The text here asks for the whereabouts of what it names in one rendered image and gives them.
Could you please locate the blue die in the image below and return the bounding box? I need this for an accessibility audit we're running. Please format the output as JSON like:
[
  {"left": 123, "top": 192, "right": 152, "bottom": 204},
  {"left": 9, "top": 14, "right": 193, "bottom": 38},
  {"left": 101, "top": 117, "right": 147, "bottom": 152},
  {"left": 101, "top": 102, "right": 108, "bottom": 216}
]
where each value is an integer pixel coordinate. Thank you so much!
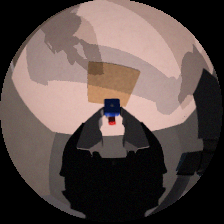
[{"left": 104, "top": 99, "right": 120, "bottom": 116}]

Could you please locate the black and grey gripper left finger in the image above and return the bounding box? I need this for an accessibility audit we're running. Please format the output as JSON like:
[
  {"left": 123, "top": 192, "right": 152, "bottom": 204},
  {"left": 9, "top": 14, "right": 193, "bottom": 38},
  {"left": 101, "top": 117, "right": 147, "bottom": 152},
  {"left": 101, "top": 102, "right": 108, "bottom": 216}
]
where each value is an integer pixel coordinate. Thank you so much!
[{"left": 59, "top": 107, "right": 104, "bottom": 177}]

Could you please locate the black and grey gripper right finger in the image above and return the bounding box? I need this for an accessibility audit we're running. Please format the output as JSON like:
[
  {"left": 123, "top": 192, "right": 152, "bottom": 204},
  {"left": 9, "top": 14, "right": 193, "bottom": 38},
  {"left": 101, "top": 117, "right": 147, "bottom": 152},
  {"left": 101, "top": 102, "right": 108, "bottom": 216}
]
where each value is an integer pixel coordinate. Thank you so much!
[{"left": 120, "top": 107, "right": 167, "bottom": 174}]

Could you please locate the red die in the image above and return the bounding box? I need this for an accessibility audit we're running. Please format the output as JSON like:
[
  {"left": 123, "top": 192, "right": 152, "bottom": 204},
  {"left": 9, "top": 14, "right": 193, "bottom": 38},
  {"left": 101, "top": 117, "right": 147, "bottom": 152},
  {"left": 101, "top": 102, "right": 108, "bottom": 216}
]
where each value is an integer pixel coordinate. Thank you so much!
[{"left": 108, "top": 117, "right": 116, "bottom": 125}]

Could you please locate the brown square mat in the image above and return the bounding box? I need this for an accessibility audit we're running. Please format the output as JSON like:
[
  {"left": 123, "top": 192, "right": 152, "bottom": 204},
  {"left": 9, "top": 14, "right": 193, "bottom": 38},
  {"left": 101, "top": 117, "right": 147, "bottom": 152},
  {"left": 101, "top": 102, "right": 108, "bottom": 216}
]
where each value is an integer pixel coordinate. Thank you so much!
[{"left": 88, "top": 62, "right": 140, "bottom": 107}]

